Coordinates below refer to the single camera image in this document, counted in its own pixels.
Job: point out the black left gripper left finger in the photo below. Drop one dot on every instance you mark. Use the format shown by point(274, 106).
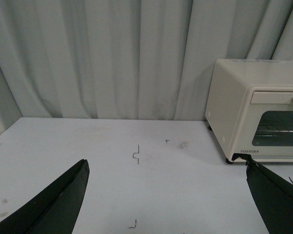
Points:
point(55, 209)

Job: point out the glass oven door with handle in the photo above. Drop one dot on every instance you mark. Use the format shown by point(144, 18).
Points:
point(276, 109)

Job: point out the grey-white curtain backdrop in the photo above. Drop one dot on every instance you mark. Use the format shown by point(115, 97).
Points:
point(128, 59)

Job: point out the cream Toshiba toaster oven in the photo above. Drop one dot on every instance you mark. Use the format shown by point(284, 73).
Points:
point(228, 113)

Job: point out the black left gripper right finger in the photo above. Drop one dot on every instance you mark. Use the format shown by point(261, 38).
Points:
point(273, 196)

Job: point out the metal oven wire rack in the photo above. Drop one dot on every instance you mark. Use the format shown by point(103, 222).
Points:
point(274, 131)

